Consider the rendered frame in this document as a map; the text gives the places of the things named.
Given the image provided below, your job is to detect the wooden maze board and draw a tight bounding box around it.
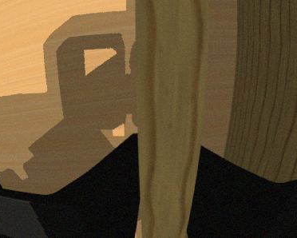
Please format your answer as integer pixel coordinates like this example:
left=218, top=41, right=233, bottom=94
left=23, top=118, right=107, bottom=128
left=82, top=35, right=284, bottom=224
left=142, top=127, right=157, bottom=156
left=135, top=0, right=297, bottom=238

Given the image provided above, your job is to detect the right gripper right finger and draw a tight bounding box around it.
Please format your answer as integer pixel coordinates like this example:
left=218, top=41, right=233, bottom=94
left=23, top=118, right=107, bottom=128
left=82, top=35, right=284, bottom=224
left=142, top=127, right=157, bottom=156
left=187, top=145, right=297, bottom=238

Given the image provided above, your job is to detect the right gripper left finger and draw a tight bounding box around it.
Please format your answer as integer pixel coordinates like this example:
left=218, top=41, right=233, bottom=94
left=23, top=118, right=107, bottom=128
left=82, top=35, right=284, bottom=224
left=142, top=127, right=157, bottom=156
left=0, top=133, right=141, bottom=238

